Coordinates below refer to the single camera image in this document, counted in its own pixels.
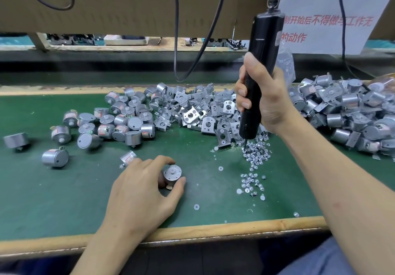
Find pile of assembled motors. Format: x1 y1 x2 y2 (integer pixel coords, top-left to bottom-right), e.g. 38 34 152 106
287 73 395 158

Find pile of metal brackets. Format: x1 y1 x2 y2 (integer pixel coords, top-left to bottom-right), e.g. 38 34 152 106
123 82 242 149

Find person's left forearm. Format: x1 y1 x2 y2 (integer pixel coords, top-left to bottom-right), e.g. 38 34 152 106
71 225 146 275

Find black hanging cable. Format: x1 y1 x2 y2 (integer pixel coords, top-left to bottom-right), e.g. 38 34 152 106
176 0 231 82
172 0 181 81

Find brown back panel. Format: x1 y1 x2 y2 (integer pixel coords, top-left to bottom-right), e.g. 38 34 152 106
0 0 291 38

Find person's left hand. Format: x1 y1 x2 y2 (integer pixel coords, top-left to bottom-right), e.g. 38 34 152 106
102 154 187 238

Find silver round motor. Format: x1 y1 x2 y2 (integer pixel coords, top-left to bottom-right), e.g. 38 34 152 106
119 151 139 168
162 164 184 189

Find green bench mat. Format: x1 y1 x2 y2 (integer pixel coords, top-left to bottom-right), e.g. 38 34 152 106
0 89 395 242

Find grey blue trousers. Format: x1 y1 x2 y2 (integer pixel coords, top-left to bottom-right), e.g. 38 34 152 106
278 238 359 275

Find scatter of small silver screws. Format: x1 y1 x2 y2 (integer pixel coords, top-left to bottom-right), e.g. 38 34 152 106
194 133 301 218

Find person's right forearm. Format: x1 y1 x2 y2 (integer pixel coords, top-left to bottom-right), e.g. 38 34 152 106
274 114 395 275

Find person's right hand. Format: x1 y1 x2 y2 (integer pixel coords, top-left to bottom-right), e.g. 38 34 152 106
235 51 297 136

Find pile of silver motors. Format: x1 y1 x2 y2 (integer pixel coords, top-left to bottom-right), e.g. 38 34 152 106
3 85 158 169

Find small clear plastic bag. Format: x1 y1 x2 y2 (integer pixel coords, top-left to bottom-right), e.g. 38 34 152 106
274 50 296 87

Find white paper sign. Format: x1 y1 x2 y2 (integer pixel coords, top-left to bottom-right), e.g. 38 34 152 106
278 0 395 55

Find black electric screwdriver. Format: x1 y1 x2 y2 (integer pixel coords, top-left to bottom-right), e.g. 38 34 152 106
239 0 286 141

